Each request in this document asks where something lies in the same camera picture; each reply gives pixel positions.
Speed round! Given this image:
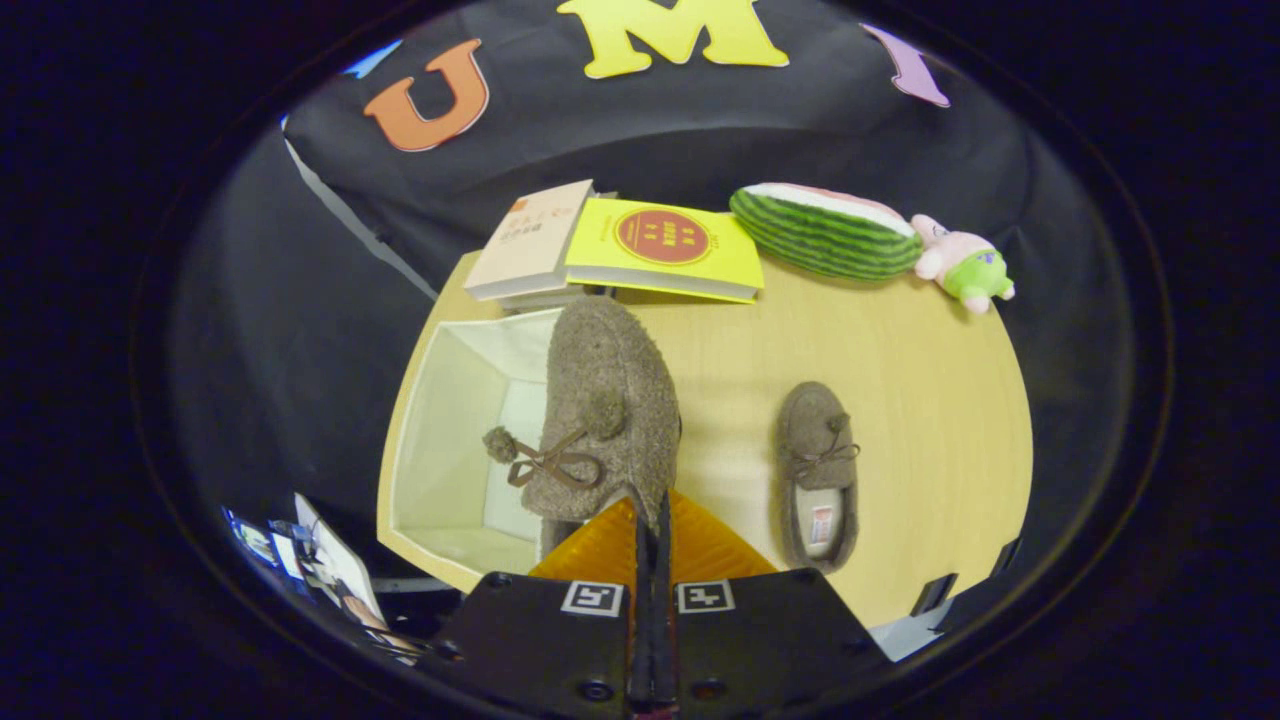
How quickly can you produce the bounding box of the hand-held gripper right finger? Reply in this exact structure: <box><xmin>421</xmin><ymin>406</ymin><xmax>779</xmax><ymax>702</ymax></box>
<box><xmin>655</xmin><ymin>488</ymin><xmax>891</xmax><ymax>720</ymax></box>

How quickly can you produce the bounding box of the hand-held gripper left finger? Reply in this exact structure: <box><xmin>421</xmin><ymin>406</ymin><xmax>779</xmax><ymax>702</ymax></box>
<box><xmin>425</xmin><ymin>495</ymin><xmax>656</xmax><ymax>720</ymax></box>

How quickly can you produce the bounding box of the brown fuzzy shoe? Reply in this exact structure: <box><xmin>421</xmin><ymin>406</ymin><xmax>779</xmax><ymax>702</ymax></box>
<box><xmin>776</xmin><ymin>381</ymin><xmax>862</xmax><ymax>575</ymax></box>
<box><xmin>483</xmin><ymin>295</ymin><xmax>683</xmax><ymax>561</ymax></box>

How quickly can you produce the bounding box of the grey-green fabric storage box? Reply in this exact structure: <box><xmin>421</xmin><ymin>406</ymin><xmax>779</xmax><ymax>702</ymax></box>
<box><xmin>377</xmin><ymin>308</ymin><xmax>566</xmax><ymax>593</ymax></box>

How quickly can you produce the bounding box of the grey book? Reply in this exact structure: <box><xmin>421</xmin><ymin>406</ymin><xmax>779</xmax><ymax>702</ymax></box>
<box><xmin>497</xmin><ymin>285</ymin><xmax>591</xmax><ymax>313</ymax></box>

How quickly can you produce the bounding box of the yellow book with red circle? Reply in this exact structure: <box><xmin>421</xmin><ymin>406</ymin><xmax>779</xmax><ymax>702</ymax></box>
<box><xmin>565</xmin><ymin>198</ymin><xmax>765</xmax><ymax>304</ymax></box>

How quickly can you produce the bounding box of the watermelon slice plush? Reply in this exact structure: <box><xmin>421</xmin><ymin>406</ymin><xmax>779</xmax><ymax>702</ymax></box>
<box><xmin>729</xmin><ymin>183</ymin><xmax>924</xmax><ymax>281</ymax></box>

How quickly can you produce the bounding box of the beige book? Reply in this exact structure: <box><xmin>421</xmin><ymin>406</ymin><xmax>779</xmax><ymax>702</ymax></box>
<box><xmin>463</xmin><ymin>179</ymin><xmax>595</xmax><ymax>302</ymax></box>

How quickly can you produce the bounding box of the pink and green plush toy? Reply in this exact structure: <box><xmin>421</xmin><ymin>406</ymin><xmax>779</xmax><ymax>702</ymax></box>
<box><xmin>910</xmin><ymin>214</ymin><xmax>1016</xmax><ymax>315</ymax></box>

